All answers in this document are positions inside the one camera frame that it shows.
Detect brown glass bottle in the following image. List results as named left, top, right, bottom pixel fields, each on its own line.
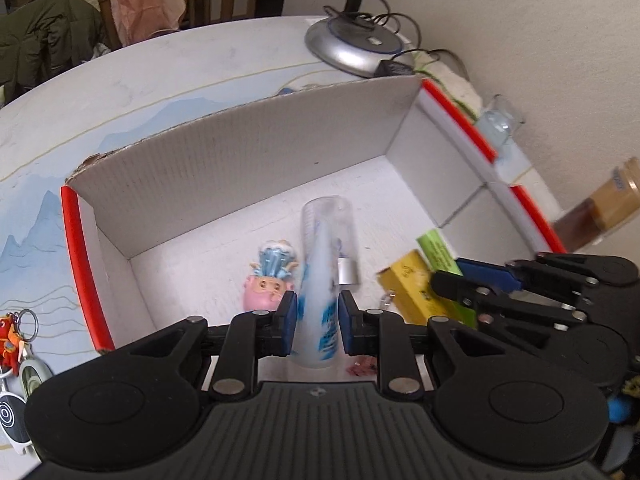
left=551, top=157, right=640, bottom=254

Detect yellow small box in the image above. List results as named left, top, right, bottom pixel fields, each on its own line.
left=376, top=250, right=453, bottom=327

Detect person's right hand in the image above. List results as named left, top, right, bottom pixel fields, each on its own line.
left=607, top=390, right=633, bottom=424

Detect pink cloth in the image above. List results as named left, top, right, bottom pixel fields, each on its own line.
left=109, top=0, right=187, bottom=46

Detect black lamp cable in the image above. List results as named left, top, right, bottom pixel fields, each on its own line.
left=322, top=0, right=472, bottom=82

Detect red keychain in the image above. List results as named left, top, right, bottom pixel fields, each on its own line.
left=0, top=310, right=39, bottom=377

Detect pink figurine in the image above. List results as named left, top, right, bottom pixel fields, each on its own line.
left=243, top=240, right=302, bottom=314

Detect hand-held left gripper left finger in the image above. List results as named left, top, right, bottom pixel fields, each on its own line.
left=127, top=290, right=300, bottom=401

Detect small clear glass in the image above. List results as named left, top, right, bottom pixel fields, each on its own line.
left=472, top=94, right=527, bottom=149

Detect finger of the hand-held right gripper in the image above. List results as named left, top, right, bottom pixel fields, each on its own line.
left=456, top=255, right=593, bottom=313
left=430, top=271, right=588, bottom=346

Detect grey-green oval case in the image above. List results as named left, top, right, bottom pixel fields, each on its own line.
left=19, top=355, right=54, bottom=402

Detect white sunglasses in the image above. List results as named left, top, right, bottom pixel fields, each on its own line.
left=0, top=370, right=39, bottom=457

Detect green highlighter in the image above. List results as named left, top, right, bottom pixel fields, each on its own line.
left=416, top=230, right=478, bottom=329

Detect red cardboard box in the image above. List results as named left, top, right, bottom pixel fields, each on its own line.
left=60, top=75, right=569, bottom=357

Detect silver desk lamp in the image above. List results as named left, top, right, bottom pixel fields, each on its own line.
left=305, top=0, right=417, bottom=79

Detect small pink trinket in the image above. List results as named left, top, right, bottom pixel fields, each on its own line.
left=347, top=357, right=379, bottom=377

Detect olive green jacket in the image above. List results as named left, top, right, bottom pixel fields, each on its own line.
left=0, top=0, right=110, bottom=97

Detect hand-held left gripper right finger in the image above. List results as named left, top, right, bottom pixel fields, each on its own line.
left=337, top=290, right=507, bottom=399

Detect white blue toothpaste tube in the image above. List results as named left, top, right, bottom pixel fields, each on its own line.
left=297, top=232, right=347, bottom=369

